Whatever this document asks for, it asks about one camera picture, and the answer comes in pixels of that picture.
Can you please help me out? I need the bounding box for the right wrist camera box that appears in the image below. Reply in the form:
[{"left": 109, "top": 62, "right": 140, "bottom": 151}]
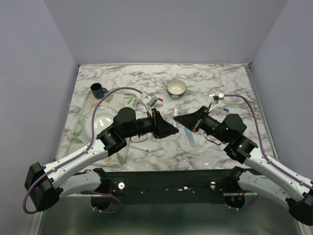
[{"left": 209, "top": 93, "right": 224, "bottom": 110}]

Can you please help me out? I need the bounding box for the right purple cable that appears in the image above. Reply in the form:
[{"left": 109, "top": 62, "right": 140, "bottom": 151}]
[{"left": 223, "top": 94, "right": 313, "bottom": 189}]

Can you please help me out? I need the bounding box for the white blue-rimmed plate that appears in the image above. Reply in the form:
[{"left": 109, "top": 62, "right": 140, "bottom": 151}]
[{"left": 82, "top": 107, "right": 118, "bottom": 141}]

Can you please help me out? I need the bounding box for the dark teal bowl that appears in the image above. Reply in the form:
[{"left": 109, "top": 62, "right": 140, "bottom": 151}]
[{"left": 166, "top": 79, "right": 187, "bottom": 99}]

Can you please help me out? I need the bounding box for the light blue highlighter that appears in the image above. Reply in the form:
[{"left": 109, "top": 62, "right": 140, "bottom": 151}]
[{"left": 184, "top": 128, "right": 197, "bottom": 147}]

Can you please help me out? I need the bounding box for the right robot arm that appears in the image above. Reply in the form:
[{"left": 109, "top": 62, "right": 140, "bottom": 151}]
[{"left": 174, "top": 106, "right": 313, "bottom": 226}]

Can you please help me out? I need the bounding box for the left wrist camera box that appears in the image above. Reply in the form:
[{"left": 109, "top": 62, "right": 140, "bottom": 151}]
[{"left": 141, "top": 92, "right": 159, "bottom": 107}]

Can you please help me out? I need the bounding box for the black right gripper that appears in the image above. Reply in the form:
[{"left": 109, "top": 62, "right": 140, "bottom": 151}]
[{"left": 174, "top": 105, "right": 229, "bottom": 143}]

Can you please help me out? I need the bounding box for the black front mounting rail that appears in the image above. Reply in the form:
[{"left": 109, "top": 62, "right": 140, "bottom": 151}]
[{"left": 95, "top": 169, "right": 242, "bottom": 205}]

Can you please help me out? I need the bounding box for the dark blue mug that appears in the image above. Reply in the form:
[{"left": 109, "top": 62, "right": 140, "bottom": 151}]
[{"left": 90, "top": 83, "right": 107, "bottom": 99}]

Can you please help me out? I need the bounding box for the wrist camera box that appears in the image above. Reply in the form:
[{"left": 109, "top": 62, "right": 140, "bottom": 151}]
[
  {"left": 141, "top": 92, "right": 159, "bottom": 107},
  {"left": 209, "top": 93, "right": 224, "bottom": 110}
]

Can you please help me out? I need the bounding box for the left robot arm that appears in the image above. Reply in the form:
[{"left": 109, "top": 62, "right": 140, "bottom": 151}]
[{"left": 22, "top": 107, "right": 179, "bottom": 214}]

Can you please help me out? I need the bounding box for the white blue-tipped pen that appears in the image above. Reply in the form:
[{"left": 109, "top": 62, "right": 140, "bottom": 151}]
[{"left": 129, "top": 145, "right": 149, "bottom": 152}]

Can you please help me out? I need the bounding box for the white red-tipped marker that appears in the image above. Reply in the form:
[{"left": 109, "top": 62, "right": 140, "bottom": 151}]
[{"left": 173, "top": 106, "right": 178, "bottom": 128}]

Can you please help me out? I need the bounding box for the floral rectangular tray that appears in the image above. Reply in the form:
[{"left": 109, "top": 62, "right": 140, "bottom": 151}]
[{"left": 66, "top": 91, "right": 137, "bottom": 167}]

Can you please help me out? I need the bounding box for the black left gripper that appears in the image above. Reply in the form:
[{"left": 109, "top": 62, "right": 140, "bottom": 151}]
[{"left": 124, "top": 109, "right": 179, "bottom": 140}]

